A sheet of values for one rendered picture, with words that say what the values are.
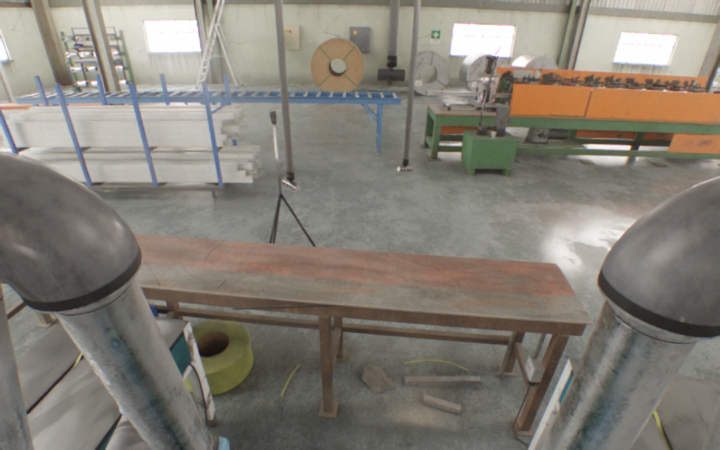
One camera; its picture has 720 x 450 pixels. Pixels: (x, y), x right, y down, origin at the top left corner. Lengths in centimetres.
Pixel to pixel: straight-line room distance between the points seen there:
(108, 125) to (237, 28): 958
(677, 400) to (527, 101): 501
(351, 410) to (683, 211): 205
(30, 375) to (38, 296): 146
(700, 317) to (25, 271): 58
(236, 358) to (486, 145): 424
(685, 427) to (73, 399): 211
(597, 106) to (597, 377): 638
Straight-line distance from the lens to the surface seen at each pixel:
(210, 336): 256
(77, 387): 174
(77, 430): 161
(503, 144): 550
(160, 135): 470
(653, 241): 41
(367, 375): 238
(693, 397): 188
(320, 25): 1355
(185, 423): 67
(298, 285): 178
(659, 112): 741
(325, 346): 186
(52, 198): 42
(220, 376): 235
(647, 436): 165
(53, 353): 194
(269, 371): 249
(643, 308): 41
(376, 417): 226
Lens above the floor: 189
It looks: 29 degrees down
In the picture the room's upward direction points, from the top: 1 degrees clockwise
